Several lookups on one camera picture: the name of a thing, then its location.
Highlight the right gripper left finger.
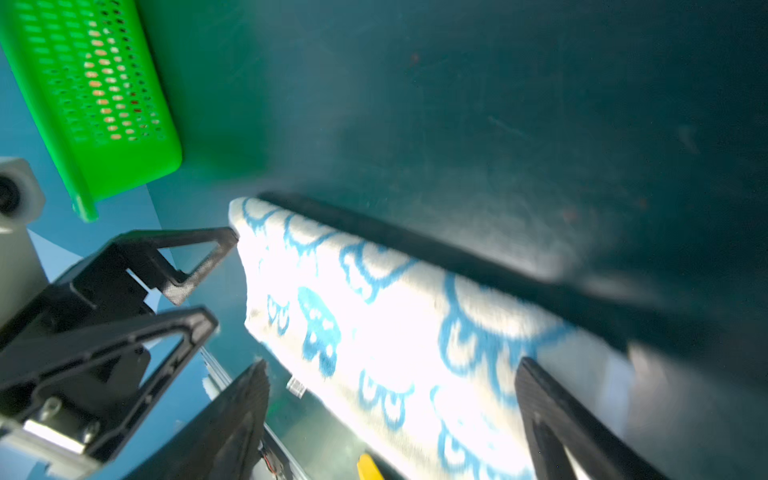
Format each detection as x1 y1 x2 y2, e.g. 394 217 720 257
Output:
127 360 270 480

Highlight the yellow toy shovel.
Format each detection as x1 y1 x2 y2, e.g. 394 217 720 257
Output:
356 454 385 480

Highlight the orange jellyfish pattern towel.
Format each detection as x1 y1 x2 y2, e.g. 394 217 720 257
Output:
76 19 160 145

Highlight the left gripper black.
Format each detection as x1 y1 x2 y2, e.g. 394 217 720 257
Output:
1 227 238 463

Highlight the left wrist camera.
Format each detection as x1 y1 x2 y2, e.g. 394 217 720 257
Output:
1 157 48 325

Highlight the teal patterned towel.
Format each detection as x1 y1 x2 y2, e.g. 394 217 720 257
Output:
228 198 634 479

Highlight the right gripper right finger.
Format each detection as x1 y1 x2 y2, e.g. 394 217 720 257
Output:
515 357 665 479

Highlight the green plastic basket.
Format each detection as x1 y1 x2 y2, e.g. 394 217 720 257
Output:
1 0 182 223

